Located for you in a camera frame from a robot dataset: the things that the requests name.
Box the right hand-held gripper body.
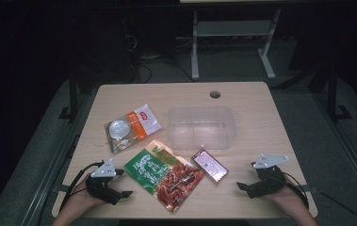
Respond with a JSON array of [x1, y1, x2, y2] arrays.
[[246, 153, 290, 200]]

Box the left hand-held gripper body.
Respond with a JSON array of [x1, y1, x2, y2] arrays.
[[85, 158, 122, 206]]

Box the small pink packet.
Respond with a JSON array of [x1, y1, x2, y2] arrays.
[[190, 147, 230, 186]]

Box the green and red snack packet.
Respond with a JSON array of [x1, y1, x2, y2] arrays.
[[122, 138, 206, 214]]

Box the white and orange food packet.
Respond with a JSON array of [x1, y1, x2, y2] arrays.
[[104, 104, 163, 155]]

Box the clear plastic container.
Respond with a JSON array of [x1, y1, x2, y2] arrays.
[[167, 105, 237, 152]]

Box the person's right hand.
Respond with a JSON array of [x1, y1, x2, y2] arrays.
[[262, 177, 310, 218]]

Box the person's left hand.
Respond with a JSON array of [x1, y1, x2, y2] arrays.
[[67, 174, 105, 211]]

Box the grey tape strip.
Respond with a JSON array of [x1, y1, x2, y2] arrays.
[[299, 185, 319, 194], [52, 184, 73, 194]]

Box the black metal stand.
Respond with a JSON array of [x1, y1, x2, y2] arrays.
[[326, 64, 353, 122], [57, 74, 80, 122]]

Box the white metal stand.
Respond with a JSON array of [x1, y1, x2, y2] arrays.
[[190, 8, 283, 81]]

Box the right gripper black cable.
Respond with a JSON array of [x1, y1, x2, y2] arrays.
[[279, 170, 310, 211]]

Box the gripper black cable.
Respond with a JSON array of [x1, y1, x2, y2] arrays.
[[58, 161, 105, 215], [279, 170, 310, 211]]

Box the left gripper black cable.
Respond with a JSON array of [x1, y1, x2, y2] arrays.
[[58, 161, 105, 215]]

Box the black cable on floor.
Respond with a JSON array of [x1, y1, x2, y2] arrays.
[[317, 190, 357, 226]]

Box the black floor cables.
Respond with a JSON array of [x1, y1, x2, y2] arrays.
[[123, 32, 197, 84]]

